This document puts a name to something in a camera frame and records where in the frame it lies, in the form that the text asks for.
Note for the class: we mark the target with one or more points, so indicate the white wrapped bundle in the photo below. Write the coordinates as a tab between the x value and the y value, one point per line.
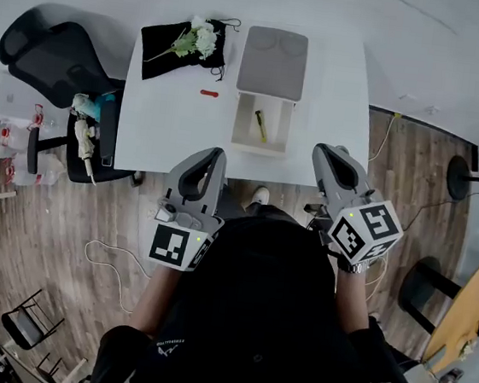
84	105

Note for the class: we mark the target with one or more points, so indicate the silver wristwatch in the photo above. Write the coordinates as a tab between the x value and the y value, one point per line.
355	268

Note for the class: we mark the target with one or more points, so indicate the small clear plastic bag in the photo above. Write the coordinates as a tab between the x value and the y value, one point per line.
8	143

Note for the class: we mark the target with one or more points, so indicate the black smartphone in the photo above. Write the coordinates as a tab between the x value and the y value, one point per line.
106	161

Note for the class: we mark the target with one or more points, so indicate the black folding chair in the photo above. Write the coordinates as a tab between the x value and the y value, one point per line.
26	327

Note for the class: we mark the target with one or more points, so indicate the teal object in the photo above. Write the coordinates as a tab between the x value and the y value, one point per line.
103	106

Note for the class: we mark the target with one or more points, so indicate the black mesh office chair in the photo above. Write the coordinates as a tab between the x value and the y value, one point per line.
48	61

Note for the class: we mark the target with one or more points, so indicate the person's black shirt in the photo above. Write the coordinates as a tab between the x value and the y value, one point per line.
260	309

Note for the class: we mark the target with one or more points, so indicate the beige folded umbrella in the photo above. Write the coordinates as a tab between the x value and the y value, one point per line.
82	143

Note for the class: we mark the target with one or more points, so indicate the person's dark trousers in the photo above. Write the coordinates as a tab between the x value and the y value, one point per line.
263	210

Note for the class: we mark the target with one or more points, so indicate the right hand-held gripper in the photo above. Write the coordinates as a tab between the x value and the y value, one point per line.
377	228

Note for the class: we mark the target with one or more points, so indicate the person's right forearm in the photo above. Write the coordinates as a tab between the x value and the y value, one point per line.
353	302

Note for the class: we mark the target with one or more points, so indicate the white cardboard boxes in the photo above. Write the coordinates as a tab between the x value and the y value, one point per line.
18	99

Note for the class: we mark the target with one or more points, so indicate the round yellow wooden table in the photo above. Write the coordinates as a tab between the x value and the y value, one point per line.
472	298

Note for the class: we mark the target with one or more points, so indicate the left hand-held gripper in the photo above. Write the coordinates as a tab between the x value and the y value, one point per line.
169	245

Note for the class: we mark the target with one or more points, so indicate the person's left forearm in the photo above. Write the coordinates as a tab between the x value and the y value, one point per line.
154	297

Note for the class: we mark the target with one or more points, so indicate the black round stool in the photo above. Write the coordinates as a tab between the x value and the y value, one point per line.
420	284

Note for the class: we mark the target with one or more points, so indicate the white artificial flower stem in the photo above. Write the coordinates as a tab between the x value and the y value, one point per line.
205	38

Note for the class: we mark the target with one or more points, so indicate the person's right white shoe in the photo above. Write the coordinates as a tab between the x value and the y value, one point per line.
260	195

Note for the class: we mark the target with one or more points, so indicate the small red object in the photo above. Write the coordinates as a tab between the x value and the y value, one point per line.
209	93

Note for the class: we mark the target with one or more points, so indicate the large clear plastic bag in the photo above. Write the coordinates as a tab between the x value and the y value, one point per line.
46	170

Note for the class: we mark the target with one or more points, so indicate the white drawer box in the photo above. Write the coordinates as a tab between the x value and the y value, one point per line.
270	69

